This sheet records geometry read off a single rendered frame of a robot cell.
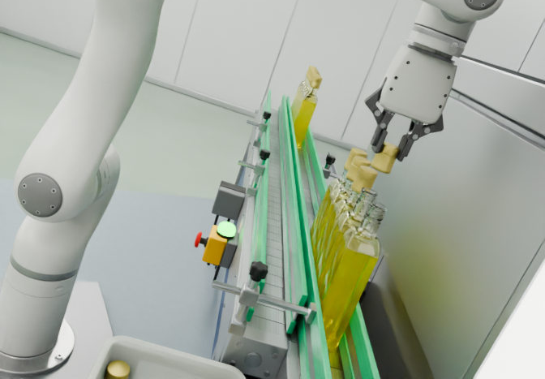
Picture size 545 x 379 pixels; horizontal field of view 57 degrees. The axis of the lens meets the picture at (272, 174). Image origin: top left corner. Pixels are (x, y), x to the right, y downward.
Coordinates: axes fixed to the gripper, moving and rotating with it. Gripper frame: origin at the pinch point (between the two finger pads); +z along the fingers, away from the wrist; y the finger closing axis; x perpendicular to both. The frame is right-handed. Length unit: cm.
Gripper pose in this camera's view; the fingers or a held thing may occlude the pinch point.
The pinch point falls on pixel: (391, 144)
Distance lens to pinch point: 84.5
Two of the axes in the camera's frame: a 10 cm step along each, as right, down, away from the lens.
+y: -9.4, -3.1, -1.0
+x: -0.2, 3.3, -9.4
